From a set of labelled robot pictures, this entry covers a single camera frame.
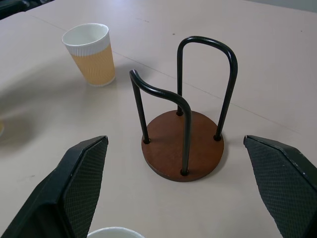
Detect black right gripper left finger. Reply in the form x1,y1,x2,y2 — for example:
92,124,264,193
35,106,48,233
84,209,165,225
0,135,109,238

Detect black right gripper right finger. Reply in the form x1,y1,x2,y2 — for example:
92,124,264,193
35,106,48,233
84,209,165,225
243,135,317,238

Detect white cup rim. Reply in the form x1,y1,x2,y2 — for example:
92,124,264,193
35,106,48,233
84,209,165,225
87,226,146,238

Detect wooden base wire cup holder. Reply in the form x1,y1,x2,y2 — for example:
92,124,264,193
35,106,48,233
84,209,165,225
129,36,238,183

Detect orange white ribbed paper cup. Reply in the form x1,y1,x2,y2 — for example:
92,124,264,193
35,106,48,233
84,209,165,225
61,23,116,87

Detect dark chair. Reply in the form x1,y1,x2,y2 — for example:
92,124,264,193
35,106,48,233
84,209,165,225
0,0,54,21

